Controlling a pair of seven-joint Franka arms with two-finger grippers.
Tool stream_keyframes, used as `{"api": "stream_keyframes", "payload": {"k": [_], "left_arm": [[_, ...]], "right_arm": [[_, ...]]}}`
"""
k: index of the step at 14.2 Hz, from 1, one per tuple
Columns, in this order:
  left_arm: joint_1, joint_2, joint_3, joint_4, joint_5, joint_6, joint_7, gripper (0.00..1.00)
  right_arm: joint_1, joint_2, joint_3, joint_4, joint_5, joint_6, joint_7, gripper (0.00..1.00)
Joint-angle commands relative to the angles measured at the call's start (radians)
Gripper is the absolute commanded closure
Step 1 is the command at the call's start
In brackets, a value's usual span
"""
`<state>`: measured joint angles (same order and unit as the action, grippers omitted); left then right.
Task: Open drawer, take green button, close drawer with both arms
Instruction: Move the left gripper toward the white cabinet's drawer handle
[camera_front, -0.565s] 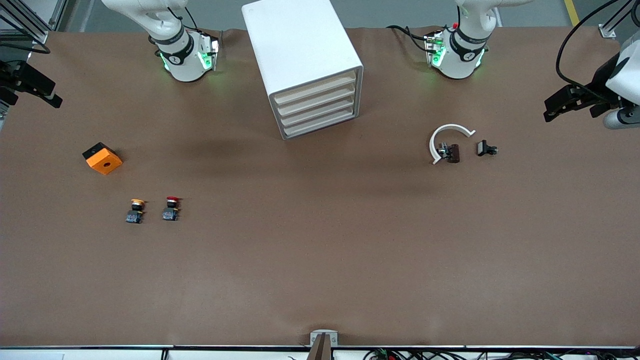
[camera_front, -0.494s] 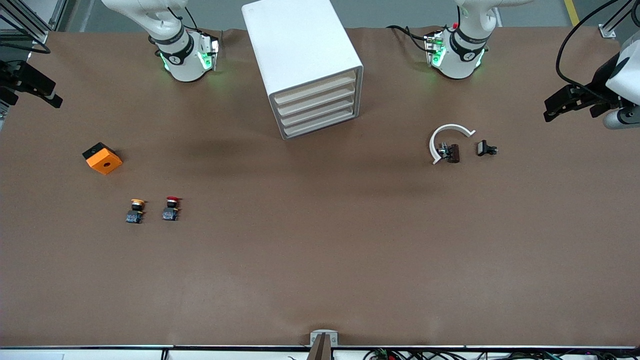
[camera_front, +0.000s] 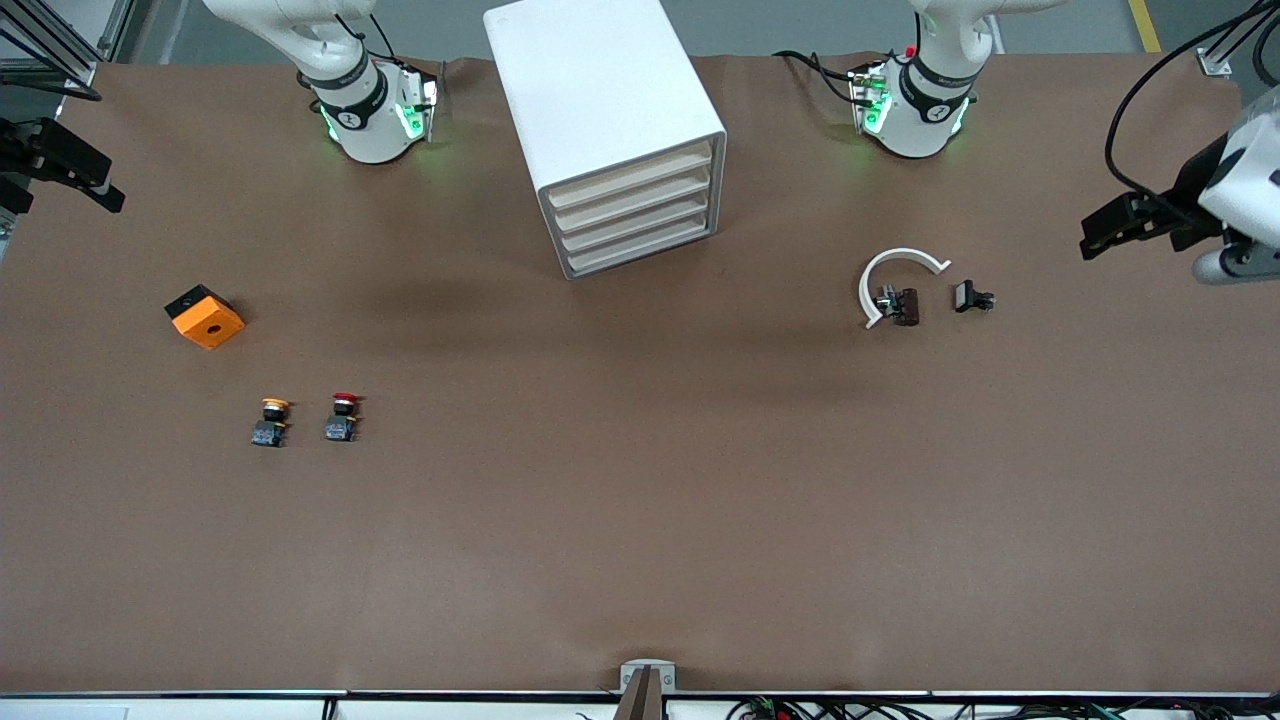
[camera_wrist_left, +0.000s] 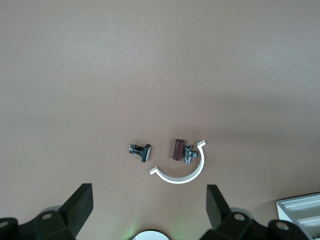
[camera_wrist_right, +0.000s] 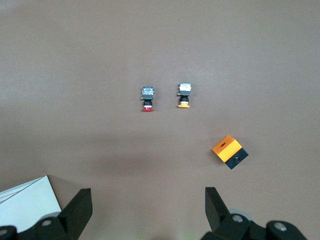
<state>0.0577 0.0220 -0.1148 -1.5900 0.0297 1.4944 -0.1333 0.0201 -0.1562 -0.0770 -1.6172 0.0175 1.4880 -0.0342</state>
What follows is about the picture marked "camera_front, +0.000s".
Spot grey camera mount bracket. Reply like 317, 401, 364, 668
612, 659, 678, 720

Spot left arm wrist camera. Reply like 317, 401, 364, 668
1193, 238, 1280, 287

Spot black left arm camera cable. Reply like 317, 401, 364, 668
1104, 0, 1280, 201

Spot white curved plastic bracket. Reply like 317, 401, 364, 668
859, 247, 952, 330

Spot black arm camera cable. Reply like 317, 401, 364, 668
0, 75, 103, 102
1104, 0, 1280, 201

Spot red mushroom push button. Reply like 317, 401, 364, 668
323, 392, 364, 443

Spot white table edge rail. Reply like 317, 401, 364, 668
0, 688, 1280, 720

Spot black right base cable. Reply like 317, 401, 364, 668
362, 8, 399, 63

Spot black left base cable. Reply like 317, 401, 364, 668
773, 48, 863, 106

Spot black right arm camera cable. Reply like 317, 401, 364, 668
0, 75, 103, 102

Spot orange black button enclosure box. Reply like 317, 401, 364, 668
164, 284, 246, 351

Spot brown terminal block component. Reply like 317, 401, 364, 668
876, 285, 922, 328

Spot aluminium frame profile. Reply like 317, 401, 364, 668
1197, 0, 1280, 78
0, 0, 136, 91

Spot brown table cover mat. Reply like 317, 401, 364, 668
0, 52, 1280, 696

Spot black base cable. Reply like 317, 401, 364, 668
362, 8, 399, 63
773, 48, 863, 106

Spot yellow mushroom push button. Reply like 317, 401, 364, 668
250, 397, 292, 449

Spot tangled black cable bundle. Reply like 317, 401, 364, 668
725, 697, 1280, 720

